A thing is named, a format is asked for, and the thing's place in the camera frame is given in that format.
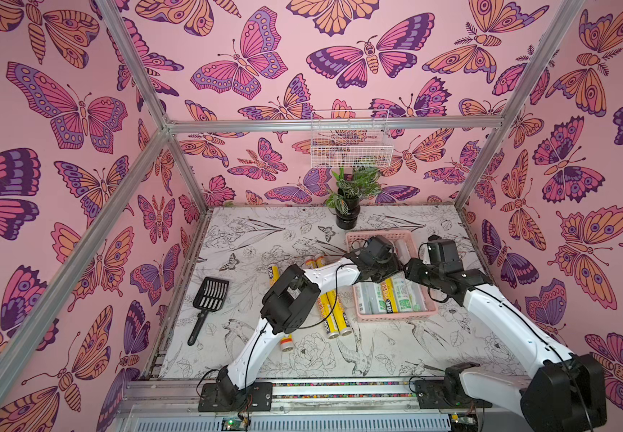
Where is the white wire wall basket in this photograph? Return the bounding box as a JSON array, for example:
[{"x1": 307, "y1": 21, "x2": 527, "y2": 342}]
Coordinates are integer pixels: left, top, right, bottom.
[{"x1": 309, "y1": 116, "x2": 394, "y2": 169}]

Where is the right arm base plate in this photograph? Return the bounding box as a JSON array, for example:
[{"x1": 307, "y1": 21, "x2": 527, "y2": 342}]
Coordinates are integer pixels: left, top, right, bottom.
[{"x1": 408, "y1": 377, "x2": 493, "y2": 410}]

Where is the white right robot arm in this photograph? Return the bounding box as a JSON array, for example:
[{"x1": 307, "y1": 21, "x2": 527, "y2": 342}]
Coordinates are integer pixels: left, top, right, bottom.
[{"x1": 404, "y1": 236, "x2": 608, "y2": 431}]

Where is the aluminium frame rail base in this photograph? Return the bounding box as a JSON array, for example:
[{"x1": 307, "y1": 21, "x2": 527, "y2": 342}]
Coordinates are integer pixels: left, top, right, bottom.
[{"x1": 111, "y1": 376, "x2": 531, "y2": 431}]

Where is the potted green plant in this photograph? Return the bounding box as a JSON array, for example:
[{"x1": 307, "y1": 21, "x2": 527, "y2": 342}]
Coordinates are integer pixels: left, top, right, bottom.
[{"x1": 325, "y1": 165, "x2": 381, "y2": 230}]

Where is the black plastic scraper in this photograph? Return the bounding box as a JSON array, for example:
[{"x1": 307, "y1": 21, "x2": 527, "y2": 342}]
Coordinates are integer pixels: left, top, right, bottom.
[{"x1": 187, "y1": 276, "x2": 230, "y2": 347}]

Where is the pink plastic basket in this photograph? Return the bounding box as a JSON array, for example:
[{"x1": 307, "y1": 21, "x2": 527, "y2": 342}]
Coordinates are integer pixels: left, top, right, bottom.
[{"x1": 346, "y1": 230, "x2": 437, "y2": 322}]

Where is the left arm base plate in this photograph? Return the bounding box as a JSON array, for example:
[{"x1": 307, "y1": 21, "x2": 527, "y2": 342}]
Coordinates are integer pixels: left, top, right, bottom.
[{"x1": 198, "y1": 382, "x2": 274, "y2": 412}]

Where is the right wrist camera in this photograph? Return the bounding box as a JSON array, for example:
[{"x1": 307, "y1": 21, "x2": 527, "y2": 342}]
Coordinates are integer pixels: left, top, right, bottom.
[{"x1": 426, "y1": 235, "x2": 460, "y2": 265}]

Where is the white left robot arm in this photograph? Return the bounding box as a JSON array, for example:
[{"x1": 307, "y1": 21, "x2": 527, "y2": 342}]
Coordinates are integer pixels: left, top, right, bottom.
[{"x1": 216, "y1": 236, "x2": 402, "y2": 398}]

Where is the yellow red wrap roll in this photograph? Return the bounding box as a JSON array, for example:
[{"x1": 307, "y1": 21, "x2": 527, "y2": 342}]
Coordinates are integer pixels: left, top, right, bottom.
[{"x1": 267, "y1": 265, "x2": 294, "y2": 353}]

